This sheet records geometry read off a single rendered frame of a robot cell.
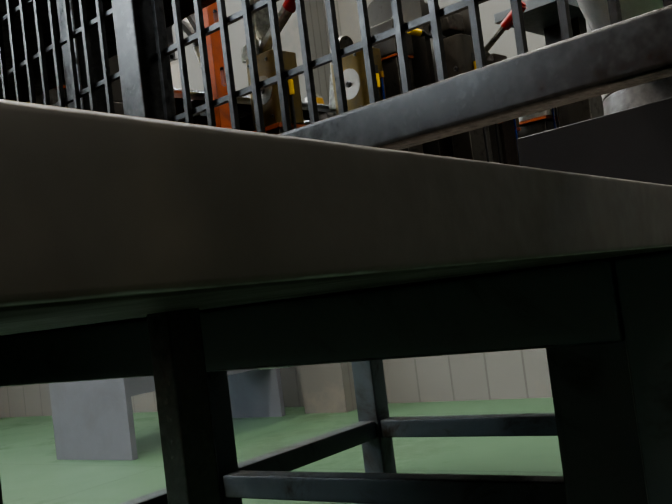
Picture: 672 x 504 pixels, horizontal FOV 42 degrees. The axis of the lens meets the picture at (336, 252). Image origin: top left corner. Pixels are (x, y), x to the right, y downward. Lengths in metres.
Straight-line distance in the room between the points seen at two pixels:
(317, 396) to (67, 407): 1.41
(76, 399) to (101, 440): 0.26
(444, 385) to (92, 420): 1.91
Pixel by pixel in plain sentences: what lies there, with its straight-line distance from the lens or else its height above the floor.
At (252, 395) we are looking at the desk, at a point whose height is 0.13.
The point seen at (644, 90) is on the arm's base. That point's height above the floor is 0.86.
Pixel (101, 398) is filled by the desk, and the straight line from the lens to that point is 4.50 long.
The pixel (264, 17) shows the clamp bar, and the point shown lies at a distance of 1.46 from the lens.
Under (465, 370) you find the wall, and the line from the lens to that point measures 4.91.
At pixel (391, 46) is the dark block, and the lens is 1.55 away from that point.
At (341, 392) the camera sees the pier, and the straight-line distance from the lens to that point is 5.02.
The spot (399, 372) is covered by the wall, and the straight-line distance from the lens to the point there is 5.12.
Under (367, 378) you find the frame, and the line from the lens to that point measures 2.96.
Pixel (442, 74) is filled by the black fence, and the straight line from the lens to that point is 0.49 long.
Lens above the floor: 0.66
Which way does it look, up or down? 3 degrees up
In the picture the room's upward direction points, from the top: 7 degrees counter-clockwise
